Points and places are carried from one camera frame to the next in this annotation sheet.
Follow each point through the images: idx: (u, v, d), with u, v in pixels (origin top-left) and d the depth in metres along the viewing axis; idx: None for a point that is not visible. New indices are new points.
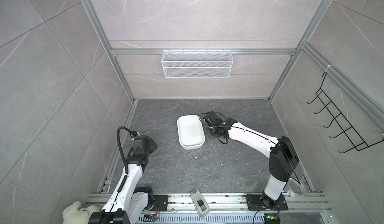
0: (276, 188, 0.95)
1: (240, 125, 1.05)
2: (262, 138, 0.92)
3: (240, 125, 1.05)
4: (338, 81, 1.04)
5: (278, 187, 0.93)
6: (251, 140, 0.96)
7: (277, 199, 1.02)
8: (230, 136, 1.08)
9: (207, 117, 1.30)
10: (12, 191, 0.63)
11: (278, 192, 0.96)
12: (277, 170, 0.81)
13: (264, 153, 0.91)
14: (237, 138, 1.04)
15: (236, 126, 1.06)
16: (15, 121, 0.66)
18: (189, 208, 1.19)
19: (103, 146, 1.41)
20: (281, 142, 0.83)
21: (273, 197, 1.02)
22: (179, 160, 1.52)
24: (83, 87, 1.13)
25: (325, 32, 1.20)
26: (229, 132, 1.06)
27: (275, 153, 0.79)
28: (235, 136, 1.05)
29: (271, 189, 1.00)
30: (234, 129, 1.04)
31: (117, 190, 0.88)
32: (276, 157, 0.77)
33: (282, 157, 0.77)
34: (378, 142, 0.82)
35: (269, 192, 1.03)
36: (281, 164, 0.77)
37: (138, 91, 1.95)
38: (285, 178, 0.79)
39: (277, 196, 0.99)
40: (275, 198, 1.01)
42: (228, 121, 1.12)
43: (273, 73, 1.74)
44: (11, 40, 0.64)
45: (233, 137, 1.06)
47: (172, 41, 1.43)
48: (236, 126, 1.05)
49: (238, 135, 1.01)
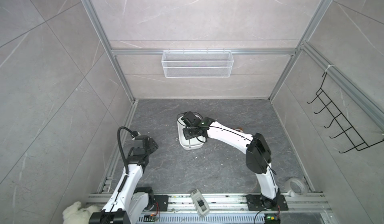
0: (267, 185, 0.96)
1: (218, 124, 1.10)
2: (238, 136, 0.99)
3: (218, 125, 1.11)
4: (338, 81, 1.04)
5: (266, 182, 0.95)
6: (229, 139, 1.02)
7: (274, 198, 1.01)
8: (209, 135, 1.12)
9: (186, 117, 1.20)
10: (12, 191, 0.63)
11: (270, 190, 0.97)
12: (253, 165, 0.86)
13: (241, 149, 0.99)
14: (216, 137, 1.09)
15: (214, 125, 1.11)
16: (16, 121, 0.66)
18: (189, 208, 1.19)
19: (103, 146, 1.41)
20: (255, 140, 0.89)
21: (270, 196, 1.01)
22: (179, 160, 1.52)
24: (83, 87, 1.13)
25: (325, 32, 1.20)
26: (208, 131, 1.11)
27: (249, 149, 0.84)
28: (214, 135, 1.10)
29: (265, 187, 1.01)
30: (212, 129, 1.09)
31: (117, 190, 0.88)
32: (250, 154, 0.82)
33: (256, 153, 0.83)
34: (378, 142, 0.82)
35: (265, 192, 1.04)
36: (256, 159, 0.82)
37: (138, 91, 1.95)
38: (261, 171, 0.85)
39: (271, 193, 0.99)
40: (272, 196, 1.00)
42: (206, 120, 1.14)
43: (273, 73, 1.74)
44: (11, 40, 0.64)
45: (212, 136, 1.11)
47: (172, 41, 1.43)
48: (214, 126, 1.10)
49: (216, 134, 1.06)
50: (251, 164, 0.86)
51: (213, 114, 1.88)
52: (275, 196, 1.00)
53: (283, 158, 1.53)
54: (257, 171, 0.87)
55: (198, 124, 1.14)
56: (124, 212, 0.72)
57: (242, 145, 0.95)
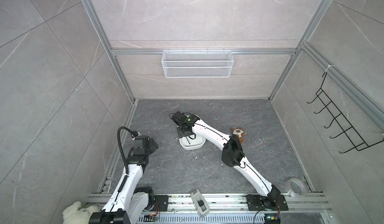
0: (254, 179, 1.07)
1: (202, 122, 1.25)
2: (218, 135, 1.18)
3: (202, 122, 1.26)
4: (338, 81, 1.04)
5: (250, 176, 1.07)
6: (210, 137, 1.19)
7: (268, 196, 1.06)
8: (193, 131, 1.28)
9: (173, 116, 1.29)
10: (11, 191, 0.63)
11: (259, 185, 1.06)
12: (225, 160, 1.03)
13: (218, 146, 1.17)
14: (199, 133, 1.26)
15: (199, 122, 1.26)
16: (15, 121, 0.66)
18: (188, 208, 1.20)
19: (103, 146, 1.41)
20: (232, 140, 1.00)
21: (264, 192, 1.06)
22: (179, 160, 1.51)
24: (83, 87, 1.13)
25: (325, 33, 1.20)
26: (193, 127, 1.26)
27: (225, 148, 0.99)
28: (197, 131, 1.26)
29: (256, 186, 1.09)
30: (197, 125, 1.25)
31: (117, 190, 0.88)
32: (225, 151, 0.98)
33: (230, 151, 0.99)
34: (377, 142, 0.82)
35: (258, 190, 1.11)
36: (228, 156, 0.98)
37: (138, 91, 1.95)
38: (232, 164, 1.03)
39: (264, 190, 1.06)
40: (265, 194, 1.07)
42: (192, 117, 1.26)
43: (273, 73, 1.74)
44: (11, 40, 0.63)
45: (195, 131, 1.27)
47: (172, 41, 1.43)
48: (199, 123, 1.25)
49: (199, 131, 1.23)
50: (225, 158, 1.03)
51: (213, 114, 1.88)
52: (268, 193, 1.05)
53: (283, 157, 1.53)
54: (230, 164, 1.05)
55: (184, 120, 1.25)
56: (124, 212, 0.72)
57: (221, 143, 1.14)
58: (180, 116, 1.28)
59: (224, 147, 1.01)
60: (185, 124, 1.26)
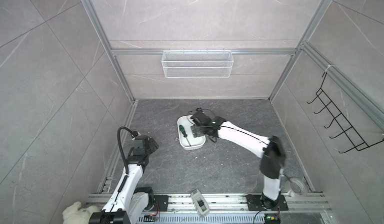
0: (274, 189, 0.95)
1: (231, 124, 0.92)
2: (254, 138, 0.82)
3: (230, 124, 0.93)
4: (338, 81, 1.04)
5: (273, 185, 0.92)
6: (241, 141, 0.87)
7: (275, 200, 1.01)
8: (220, 136, 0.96)
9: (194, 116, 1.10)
10: (11, 191, 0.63)
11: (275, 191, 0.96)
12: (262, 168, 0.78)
13: (256, 153, 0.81)
14: (228, 139, 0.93)
15: (226, 125, 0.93)
16: (15, 121, 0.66)
18: (189, 208, 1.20)
19: (103, 146, 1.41)
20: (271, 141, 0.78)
21: (272, 198, 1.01)
22: (179, 160, 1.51)
24: (83, 87, 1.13)
25: (325, 33, 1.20)
26: (219, 132, 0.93)
27: (266, 153, 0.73)
28: (225, 136, 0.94)
29: (269, 189, 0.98)
30: (224, 129, 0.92)
31: (117, 190, 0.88)
32: (268, 158, 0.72)
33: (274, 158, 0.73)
34: (378, 142, 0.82)
35: (268, 192, 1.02)
36: (273, 165, 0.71)
37: (138, 91, 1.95)
38: (275, 176, 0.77)
39: (275, 195, 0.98)
40: (274, 198, 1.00)
42: (217, 119, 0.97)
43: (273, 73, 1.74)
44: (11, 40, 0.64)
45: (224, 137, 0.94)
47: (172, 41, 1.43)
48: (226, 125, 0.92)
49: (229, 136, 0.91)
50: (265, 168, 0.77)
51: (213, 114, 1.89)
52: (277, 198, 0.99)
53: None
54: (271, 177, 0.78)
55: (208, 124, 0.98)
56: (124, 212, 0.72)
57: (258, 148, 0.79)
58: (203, 117, 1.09)
59: (264, 151, 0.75)
60: (208, 128, 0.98)
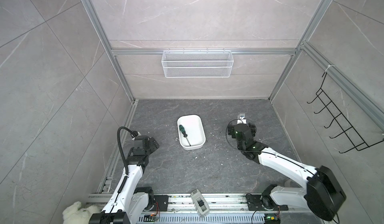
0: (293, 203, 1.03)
1: (272, 151, 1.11)
2: (297, 166, 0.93)
3: (272, 151, 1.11)
4: (338, 81, 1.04)
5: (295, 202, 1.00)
6: (283, 167, 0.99)
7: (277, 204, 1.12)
8: (260, 161, 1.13)
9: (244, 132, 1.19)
10: (12, 191, 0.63)
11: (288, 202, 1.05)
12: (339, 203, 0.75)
13: (301, 182, 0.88)
14: (268, 164, 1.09)
15: (267, 151, 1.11)
16: (15, 121, 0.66)
18: (189, 208, 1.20)
19: (103, 146, 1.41)
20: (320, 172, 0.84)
21: (276, 202, 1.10)
22: (179, 160, 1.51)
24: (83, 87, 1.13)
25: (325, 33, 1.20)
26: (260, 156, 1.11)
27: (312, 183, 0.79)
28: (266, 161, 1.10)
29: (284, 197, 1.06)
30: (265, 154, 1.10)
31: (117, 191, 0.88)
32: (313, 187, 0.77)
33: (320, 188, 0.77)
34: (378, 142, 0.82)
35: (276, 195, 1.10)
36: (320, 196, 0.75)
37: (138, 91, 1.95)
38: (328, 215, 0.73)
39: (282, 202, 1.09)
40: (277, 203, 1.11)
42: (259, 145, 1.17)
43: (273, 73, 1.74)
44: (11, 40, 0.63)
45: (263, 161, 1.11)
47: (172, 41, 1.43)
48: (267, 151, 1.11)
49: (269, 160, 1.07)
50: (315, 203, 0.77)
51: (213, 114, 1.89)
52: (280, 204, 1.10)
53: None
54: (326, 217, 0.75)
55: (252, 149, 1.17)
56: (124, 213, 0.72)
57: (301, 175, 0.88)
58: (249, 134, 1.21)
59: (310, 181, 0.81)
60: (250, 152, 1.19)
